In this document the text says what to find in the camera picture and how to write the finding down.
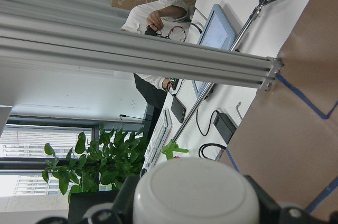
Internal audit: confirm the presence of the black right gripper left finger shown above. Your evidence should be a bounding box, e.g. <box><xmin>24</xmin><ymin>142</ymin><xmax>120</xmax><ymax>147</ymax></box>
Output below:
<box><xmin>81</xmin><ymin>175</ymin><xmax>140</xmax><ymax>223</ymax></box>

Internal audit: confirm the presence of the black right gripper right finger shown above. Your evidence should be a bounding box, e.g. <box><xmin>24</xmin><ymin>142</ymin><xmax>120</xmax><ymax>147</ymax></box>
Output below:
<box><xmin>242</xmin><ymin>175</ymin><xmax>302</xmax><ymax>224</ymax></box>

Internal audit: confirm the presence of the pale green ikea cup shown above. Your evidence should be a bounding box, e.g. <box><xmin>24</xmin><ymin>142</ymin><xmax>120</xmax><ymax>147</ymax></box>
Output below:
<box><xmin>133</xmin><ymin>157</ymin><xmax>259</xmax><ymax>223</ymax></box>

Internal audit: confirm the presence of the black monitor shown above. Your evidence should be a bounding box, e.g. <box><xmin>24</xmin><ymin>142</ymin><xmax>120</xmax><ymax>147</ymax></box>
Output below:
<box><xmin>68</xmin><ymin>190</ymin><xmax>119</xmax><ymax>223</ymax></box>

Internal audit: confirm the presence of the green potted plant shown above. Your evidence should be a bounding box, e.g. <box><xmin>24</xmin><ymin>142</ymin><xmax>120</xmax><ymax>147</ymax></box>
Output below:
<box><xmin>42</xmin><ymin>126</ymin><xmax>149</xmax><ymax>195</ymax></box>

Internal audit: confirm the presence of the black power adapter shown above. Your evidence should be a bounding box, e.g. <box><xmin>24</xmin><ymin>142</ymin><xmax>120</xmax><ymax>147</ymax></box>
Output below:
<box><xmin>213</xmin><ymin>112</ymin><xmax>237</xmax><ymax>144</ymax></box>

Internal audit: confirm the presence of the white keyboard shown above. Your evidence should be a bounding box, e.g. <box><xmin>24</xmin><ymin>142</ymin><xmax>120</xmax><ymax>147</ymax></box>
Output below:
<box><xmin>143</xmin><ymin>108</ymin><xmax>172</xmax><ymax>169</ymax></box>

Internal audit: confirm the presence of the black smartphone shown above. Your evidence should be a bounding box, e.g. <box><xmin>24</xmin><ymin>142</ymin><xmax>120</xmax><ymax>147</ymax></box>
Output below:
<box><xmin>171</xmin><ymin>96</ymin><xmax>186</xmax><ymax>123</ymax></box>

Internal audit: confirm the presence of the blue teach pendant tablet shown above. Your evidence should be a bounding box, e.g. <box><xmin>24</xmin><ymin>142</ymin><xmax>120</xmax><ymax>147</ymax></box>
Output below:
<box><xmin>192</xmin><ymin>4</ymin><xmax>236</xmax><ymax>98</ymax></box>

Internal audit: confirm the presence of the person in white shirt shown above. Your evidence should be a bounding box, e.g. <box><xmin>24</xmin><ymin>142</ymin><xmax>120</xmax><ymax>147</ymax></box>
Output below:
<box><xmin>121</xmin><ymin>0</ymin><xmax>193</xmax><ymax>109</ymax></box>

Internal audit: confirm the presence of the metal reacher grabber tool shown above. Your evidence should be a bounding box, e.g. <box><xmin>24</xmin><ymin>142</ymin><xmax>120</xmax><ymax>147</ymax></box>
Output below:
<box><xmin>161</xmin><ymin>0</ymin><xmax>281</xmax><ymax>160</ymax></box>

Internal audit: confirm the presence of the coiled black cable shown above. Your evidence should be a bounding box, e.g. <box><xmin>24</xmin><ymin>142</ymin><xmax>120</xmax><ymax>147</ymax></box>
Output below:
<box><xmin>198</xmin><ymin>143</ymin><xmax>228</xmax><ymax>160</ymax></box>

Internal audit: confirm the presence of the aluminium frame post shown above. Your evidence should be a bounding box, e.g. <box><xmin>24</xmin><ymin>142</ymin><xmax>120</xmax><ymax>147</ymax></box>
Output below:
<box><xmin>0</xmin><ymin>14</ymin><xmax>285</xmax><ymax>92</ymax></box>

